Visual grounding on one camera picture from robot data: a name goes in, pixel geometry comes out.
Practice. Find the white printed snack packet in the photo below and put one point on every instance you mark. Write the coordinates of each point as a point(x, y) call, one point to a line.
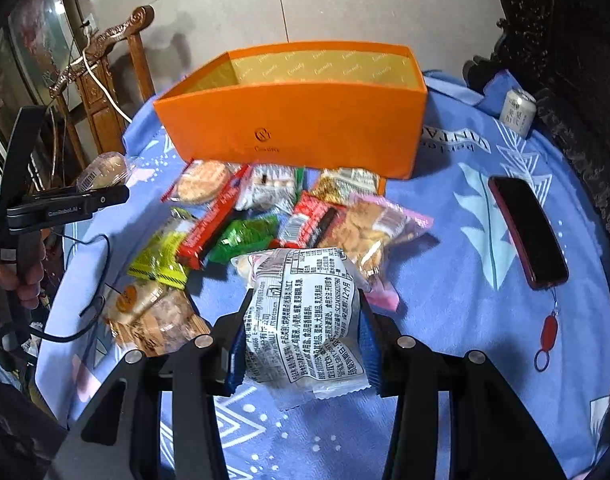
point(305, 320)

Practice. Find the blue printed tablecloth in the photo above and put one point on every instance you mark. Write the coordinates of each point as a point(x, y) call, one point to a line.
point(460, 360)

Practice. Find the long red snack packet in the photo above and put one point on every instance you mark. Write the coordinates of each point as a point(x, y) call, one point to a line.
point(210, 232)

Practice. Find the clear round cake packet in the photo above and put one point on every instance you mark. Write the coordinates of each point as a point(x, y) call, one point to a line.
point(127, 299)

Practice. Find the clear green-edged snack packet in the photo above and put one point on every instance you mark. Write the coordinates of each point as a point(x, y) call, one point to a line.
point(270, 185)

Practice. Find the dark carved wooden furniture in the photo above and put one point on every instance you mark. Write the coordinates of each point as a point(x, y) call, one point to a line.
point(560, 35)

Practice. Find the orange printed snack packet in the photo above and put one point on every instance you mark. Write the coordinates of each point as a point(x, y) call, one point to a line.
point(342, 182)

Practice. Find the yellow striped snack packet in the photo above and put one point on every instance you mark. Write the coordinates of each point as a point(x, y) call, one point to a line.
point(160, 255)

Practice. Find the dark cloth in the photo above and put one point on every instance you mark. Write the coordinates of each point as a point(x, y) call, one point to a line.
point(15, 435)

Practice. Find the carved brown wooden chair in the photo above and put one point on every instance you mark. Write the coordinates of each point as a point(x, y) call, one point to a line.
point(140, 60)

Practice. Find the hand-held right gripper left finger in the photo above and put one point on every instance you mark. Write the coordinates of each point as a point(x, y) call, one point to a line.
point(185, 385)

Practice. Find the framed red painting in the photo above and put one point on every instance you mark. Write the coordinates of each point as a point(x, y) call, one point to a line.
point(35, 35)

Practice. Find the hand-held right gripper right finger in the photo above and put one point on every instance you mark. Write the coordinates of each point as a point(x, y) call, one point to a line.
point(380, 355)

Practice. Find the smartphone with red case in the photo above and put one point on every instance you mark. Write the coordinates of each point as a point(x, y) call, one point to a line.
point(527, 230)

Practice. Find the clear round cracker packet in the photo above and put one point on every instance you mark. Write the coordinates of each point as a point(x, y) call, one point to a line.
point(200, 182)

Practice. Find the white drink can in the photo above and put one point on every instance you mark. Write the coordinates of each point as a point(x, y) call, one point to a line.
point(517, 112)

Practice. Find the red and white snack packet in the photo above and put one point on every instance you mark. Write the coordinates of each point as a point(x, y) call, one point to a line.
point(310, 220)

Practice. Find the person's left hand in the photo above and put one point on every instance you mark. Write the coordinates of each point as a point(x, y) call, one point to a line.
point(30, 280)

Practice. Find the brown pastry packet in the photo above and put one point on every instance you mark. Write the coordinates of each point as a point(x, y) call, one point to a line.
point(170, 325)

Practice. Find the orange cardboard box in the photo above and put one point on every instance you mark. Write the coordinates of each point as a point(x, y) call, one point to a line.
point(295, 130)

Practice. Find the round bread packet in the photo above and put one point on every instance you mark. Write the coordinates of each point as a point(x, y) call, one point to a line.
point(105, 170)

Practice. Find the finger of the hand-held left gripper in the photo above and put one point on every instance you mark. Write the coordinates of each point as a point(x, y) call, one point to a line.
point(107, 199)

